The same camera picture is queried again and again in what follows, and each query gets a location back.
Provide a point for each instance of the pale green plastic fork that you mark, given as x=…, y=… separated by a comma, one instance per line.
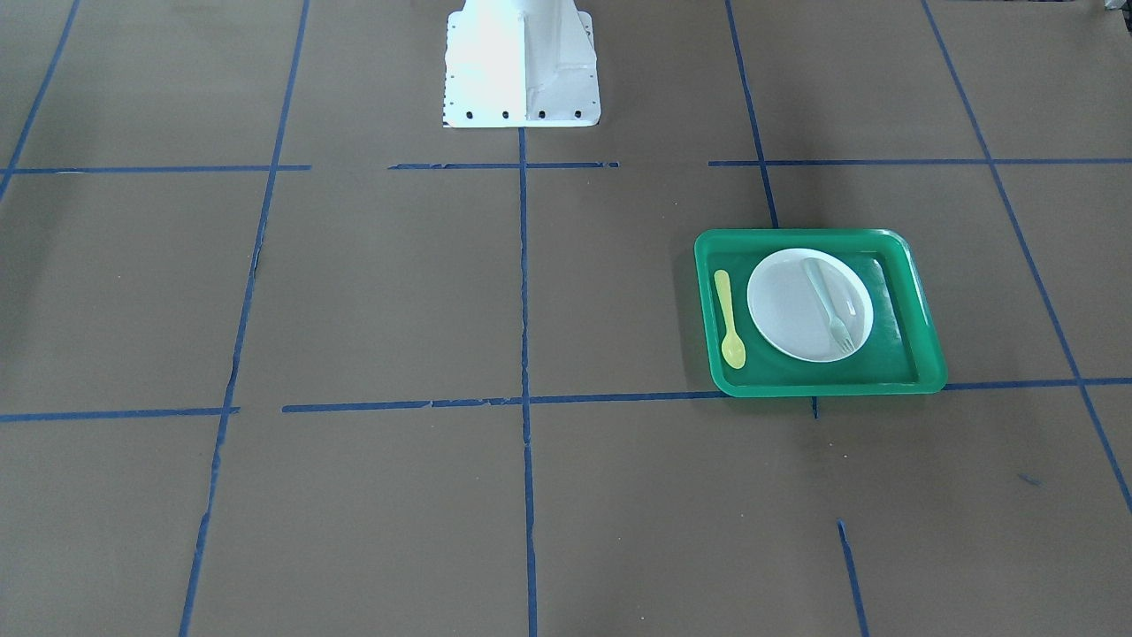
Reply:
x=836, y=326

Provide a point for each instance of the yellow plastic spoon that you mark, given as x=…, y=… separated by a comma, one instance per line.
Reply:
x=732, y=347

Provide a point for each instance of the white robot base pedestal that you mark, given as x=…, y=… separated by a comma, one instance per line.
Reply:
x=513, y=64

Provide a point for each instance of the white round plate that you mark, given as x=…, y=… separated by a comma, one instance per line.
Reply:
x=785, y=309

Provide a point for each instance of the green plastic tray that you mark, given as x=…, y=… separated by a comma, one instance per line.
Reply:
x=902, y=356

